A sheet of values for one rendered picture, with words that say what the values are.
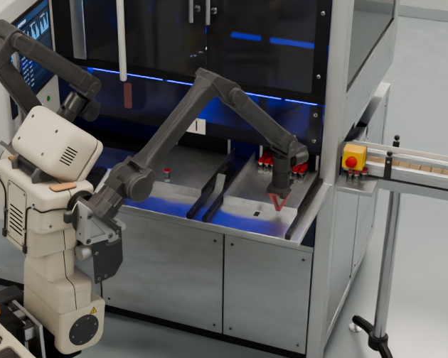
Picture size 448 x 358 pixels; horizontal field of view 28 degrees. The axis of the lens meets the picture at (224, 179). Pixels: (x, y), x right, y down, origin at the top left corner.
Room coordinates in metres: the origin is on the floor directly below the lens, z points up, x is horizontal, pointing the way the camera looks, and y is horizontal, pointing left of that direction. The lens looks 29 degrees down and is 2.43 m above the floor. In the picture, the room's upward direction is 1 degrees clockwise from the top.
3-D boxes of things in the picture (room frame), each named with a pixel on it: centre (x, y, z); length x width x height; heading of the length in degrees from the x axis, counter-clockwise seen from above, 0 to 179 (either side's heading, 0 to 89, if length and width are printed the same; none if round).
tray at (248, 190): (2.73, -0.18, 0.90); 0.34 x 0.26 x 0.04; 161
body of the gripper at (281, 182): (2.54, -0.18, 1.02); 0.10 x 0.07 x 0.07; 159
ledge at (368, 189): (2.79, -0.48, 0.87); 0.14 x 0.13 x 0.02; 160
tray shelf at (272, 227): (2.72, 0.01, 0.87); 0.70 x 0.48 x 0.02; 70
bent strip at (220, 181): (2.65, 0.03, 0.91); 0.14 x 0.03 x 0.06; 159
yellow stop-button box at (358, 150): (2.75, -0.45, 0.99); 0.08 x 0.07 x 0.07; 160
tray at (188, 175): (2.85, 0.14, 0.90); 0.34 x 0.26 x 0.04; 160
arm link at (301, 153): (2.57, -0.21, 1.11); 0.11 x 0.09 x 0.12; 133
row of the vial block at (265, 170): (2.81, -0.21, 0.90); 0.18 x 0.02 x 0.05; 71
